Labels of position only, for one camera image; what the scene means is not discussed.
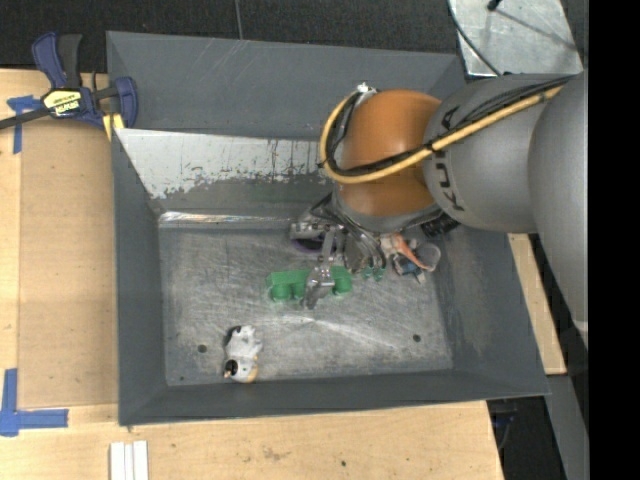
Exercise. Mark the white toy animal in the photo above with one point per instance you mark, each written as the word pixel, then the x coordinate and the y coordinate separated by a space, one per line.
pixel 242 348

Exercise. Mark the grey metal bin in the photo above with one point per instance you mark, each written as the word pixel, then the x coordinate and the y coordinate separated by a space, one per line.
pixel 210 288

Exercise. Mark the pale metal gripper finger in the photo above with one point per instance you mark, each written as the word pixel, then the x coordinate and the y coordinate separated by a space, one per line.
pixel 313 288
pixel 328 281

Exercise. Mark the green toy block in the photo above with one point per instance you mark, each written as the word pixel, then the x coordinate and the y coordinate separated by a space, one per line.
pixel 285 283

